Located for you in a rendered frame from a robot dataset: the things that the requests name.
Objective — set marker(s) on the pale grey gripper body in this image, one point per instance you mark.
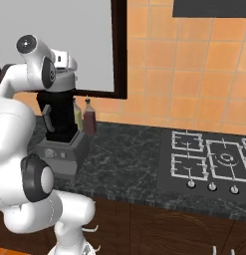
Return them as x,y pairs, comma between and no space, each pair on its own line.
65,80

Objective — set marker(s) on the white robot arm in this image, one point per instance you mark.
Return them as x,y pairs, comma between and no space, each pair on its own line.
11,139

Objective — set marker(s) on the black blender jar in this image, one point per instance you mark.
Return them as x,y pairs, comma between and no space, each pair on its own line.
63,113

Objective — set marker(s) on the grey blender base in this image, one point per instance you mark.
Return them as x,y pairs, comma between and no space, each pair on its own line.
69,156

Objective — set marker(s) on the yellow-green bottle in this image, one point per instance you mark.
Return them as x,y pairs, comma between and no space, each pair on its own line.
78,118

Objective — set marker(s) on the dark red bottle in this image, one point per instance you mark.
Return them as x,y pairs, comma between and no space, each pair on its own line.
90,121

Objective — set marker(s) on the dark-framed window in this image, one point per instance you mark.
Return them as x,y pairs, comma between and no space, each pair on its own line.
78,33

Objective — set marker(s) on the narrow brown cupboard door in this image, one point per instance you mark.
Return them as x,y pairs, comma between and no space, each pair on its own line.
111,229

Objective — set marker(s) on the dark range hood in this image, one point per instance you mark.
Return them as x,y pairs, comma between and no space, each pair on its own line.
210,8

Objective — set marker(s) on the black gas hob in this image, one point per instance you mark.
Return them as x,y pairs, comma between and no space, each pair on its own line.
207,159

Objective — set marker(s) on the silver hob knob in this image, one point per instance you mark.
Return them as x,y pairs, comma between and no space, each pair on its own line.
233,189
191,183
212,186

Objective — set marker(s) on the wide brown cupboard door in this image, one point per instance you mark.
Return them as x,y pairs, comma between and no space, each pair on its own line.
181,232

